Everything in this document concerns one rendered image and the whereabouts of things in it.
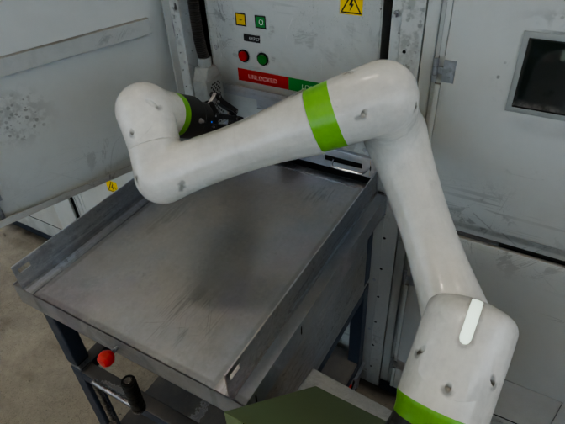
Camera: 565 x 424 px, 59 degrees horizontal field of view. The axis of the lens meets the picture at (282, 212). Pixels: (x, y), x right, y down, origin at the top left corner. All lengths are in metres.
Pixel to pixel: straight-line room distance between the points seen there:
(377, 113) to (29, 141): 0.92
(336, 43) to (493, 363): 0.81
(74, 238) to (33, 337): 1.12
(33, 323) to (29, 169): 1.09
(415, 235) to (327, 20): 0.57
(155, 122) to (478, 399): 0.69
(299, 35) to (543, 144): 0.61
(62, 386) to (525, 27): 1.88
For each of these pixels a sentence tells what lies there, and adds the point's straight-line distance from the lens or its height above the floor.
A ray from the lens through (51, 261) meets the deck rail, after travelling 1.27.
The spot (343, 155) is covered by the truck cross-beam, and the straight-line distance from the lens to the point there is 1.36.
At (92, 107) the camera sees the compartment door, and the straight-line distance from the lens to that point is 1.45.
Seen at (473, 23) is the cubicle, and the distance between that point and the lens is 1.08.
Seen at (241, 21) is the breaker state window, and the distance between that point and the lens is 1.38.
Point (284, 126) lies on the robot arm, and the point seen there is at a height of 1.23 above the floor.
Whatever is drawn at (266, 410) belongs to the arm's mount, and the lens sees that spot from 0.75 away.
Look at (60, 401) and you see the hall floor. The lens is 2.11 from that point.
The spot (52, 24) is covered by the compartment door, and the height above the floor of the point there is 1.28.
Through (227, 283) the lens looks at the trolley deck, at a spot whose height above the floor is 0.85.
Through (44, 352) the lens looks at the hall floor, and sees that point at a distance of 2.29.
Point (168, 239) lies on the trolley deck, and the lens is 1.24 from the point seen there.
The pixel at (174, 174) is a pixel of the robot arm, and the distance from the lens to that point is 0.92.
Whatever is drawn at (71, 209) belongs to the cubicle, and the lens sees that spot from 2.39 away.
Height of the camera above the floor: 1.63
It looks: 38 degrees down
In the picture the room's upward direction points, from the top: 3 degrees counter-clockwise
